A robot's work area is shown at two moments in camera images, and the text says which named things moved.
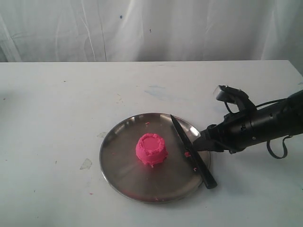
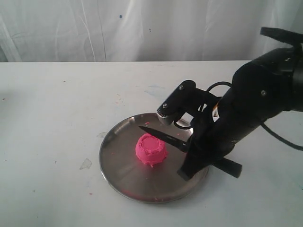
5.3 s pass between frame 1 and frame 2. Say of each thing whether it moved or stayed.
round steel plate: stayed
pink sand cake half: stayed
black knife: moved
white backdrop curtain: stayed
